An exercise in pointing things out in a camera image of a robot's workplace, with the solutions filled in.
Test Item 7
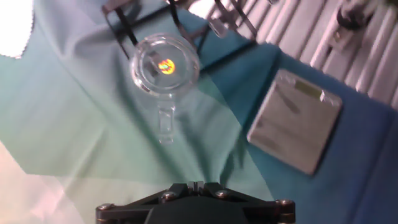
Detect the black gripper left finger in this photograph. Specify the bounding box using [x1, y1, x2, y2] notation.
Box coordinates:
[95, 180, 197, 224]

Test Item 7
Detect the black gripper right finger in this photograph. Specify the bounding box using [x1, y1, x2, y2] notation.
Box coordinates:
[196, 180, 296, 224]

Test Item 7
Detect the clear glass cup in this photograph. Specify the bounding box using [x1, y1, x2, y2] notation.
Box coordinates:
[129, 32, 201, 146]

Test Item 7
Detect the silver digital kitchen scale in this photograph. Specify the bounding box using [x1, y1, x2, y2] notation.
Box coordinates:
[246, 68, 344, 177]

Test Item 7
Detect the teal and white tablecloth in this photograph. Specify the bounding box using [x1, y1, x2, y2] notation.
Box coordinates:
[0, 0, 398, 224]

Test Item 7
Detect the black wire cup rack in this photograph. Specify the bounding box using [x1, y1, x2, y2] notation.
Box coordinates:
[101, 0, 259, 75]

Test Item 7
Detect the small camera on mount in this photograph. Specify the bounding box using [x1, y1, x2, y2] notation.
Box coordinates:
[326, 0, 382, 52]

